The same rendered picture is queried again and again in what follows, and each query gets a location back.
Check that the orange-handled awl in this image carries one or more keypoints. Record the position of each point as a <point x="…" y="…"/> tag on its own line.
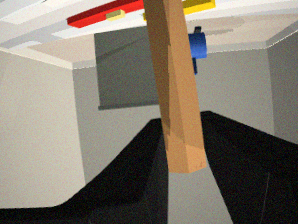
<point x="176" y="86"/>

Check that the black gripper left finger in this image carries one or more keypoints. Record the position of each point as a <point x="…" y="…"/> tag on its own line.
<point x="133" y="189"/>

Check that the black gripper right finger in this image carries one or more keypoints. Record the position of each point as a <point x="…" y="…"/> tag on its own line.
<point x="256" y="172"/>

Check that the red flat bar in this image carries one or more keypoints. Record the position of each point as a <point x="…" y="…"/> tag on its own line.
<point x="109" y="11"/>

